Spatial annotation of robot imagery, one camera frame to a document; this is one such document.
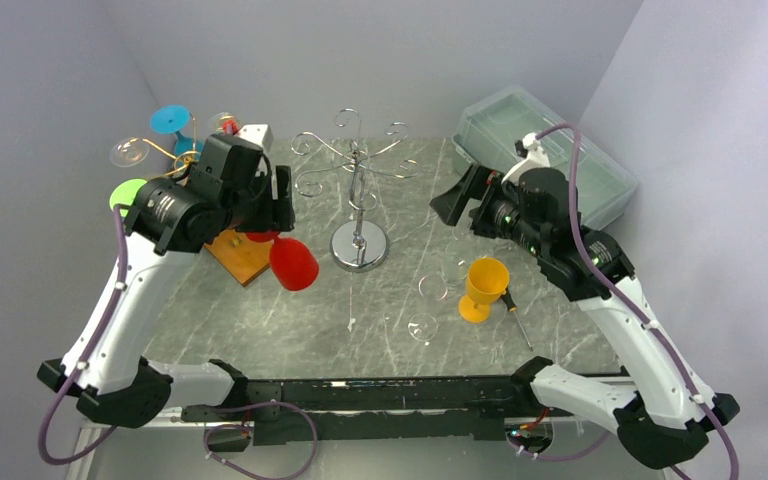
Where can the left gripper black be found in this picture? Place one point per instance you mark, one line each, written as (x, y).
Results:
(277, 214)

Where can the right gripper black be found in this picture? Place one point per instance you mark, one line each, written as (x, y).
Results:
(478, 183)

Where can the clear wine glass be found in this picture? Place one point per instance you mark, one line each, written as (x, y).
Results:
(462, 233)
(456, 259)

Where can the red plastic wine glass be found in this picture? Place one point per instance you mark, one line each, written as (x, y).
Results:
(291, 261)

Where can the orange plastic wine glass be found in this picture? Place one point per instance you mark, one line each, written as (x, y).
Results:
(487, 279)

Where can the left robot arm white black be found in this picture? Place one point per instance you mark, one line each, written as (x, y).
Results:
(233, 186)

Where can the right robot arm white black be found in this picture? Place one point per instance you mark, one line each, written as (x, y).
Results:
(664, 417)

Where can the orange wooden rack base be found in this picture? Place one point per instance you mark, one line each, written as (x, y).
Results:
(242, 258)

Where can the chrome wine glass rack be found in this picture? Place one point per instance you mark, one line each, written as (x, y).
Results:
(358, 245)

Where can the gold wine glass rack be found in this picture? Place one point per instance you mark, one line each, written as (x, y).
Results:
(180, 164)

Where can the clear glass on gold rack back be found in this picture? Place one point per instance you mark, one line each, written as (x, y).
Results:
(224, 122)

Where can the blue plastic wine glass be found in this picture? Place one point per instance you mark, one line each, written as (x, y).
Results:
(172, 120)

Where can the green plastic wine glass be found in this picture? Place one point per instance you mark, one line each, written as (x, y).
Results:
(125, 193)

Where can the clear plastic storage box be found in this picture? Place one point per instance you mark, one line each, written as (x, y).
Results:
(486, 135)

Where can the orange black screwdriver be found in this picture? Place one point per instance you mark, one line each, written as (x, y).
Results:
(512, 308)

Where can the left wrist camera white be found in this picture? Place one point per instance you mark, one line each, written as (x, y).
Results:
(257, 134)

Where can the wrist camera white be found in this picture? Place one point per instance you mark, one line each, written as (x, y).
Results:
(257, 134)
(531, 155)

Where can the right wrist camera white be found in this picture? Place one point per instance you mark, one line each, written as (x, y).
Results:
(531, 155)

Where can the aluminium frame rail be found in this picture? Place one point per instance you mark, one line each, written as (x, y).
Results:
(566, 447)

